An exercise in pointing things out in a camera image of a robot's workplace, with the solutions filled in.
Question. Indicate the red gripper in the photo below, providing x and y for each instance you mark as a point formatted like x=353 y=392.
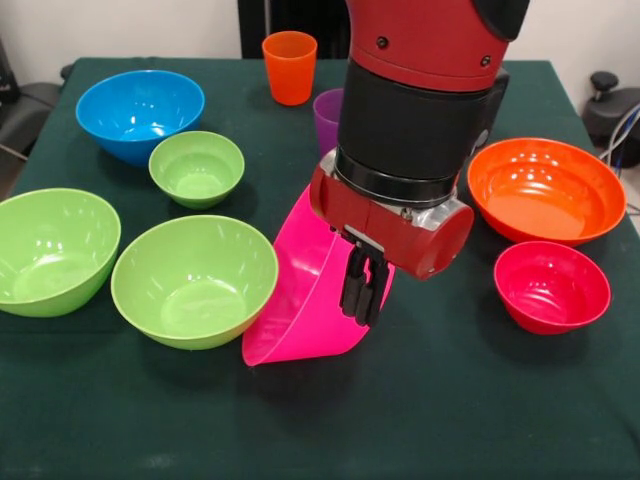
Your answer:
x=380 y=232

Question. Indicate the pink plastic bowl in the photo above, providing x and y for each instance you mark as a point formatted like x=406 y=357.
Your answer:
x=310 y=310

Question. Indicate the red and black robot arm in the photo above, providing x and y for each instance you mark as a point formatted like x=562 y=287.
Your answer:
x=415 y=115

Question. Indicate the dark green tablecloth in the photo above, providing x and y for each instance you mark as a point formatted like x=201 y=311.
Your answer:
x=350 y=415

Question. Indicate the large green plastic bowl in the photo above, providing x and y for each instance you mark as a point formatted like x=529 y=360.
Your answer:
x=50 y=250
x=195 y=295

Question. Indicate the purple plastic cup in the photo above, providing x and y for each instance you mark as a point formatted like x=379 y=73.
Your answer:
x=327 y=125

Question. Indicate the small red plastic bowl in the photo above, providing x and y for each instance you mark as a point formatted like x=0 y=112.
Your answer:
x=552 y=290

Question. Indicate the orange plastic bowl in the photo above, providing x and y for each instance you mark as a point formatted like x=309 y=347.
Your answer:
x=545 y=195

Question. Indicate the small green plastic bowl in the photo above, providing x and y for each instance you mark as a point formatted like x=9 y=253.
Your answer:
x=195 y=175

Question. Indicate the orange plastic cup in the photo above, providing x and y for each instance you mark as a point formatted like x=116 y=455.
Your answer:
x=290 y=70

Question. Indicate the blue plastic bowl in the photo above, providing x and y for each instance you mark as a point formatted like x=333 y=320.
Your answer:
x=140 y=110

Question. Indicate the black equipment base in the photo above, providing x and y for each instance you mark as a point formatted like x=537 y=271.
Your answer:
x=607 y=112

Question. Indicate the black office chair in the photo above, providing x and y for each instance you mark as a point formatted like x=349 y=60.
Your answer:
x=30 y=110

